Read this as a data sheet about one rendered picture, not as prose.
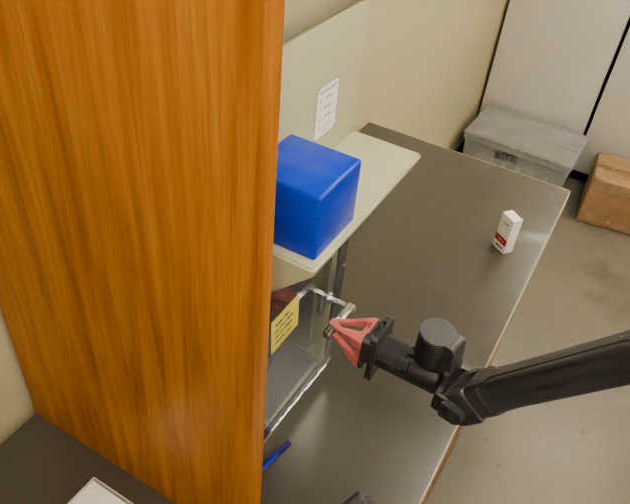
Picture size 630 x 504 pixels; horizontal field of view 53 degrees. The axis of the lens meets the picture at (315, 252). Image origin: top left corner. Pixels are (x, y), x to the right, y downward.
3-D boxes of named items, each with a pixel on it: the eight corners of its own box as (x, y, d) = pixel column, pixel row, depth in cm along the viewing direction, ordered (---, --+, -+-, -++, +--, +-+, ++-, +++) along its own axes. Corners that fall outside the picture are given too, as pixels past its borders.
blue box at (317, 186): (242, 230, 77) (243, 167, 71) (286, 192, 84) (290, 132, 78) (314, 262, 73) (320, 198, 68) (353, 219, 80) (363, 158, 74)
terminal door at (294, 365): (236, 467, 110) (237, 302, 84) (328, 357, 130) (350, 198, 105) (240, 470, 109) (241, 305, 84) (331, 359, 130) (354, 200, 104)
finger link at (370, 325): (341, 299, 109) (390, 323, 106) (337, 328, 114) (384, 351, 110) (321, 323, 104) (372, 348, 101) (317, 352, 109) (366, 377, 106)
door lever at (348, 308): (303, 330, 109) (304, 319, 107) (332, 299, 115) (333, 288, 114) (330, 344, 107) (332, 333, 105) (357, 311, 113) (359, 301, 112)
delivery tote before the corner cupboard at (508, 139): (449, 179, 369) (463, 129, 348) (475, 150, 398) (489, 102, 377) (551, 218, 347) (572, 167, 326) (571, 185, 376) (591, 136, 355)
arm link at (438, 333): (458, 430, 97) (485, 395, 102) (476, 384, 89) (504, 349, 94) (394, 385, 102) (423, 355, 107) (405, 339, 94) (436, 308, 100)
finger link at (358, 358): (342, 296, 108) (391, 319, 105) (337, 325, 113) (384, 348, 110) (322, 320, 104) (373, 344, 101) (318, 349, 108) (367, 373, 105)
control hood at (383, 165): (230, 295, 82) (230, 235, 76) (346, 182, 105) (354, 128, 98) (306, 332, 78) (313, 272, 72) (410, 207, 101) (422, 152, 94)
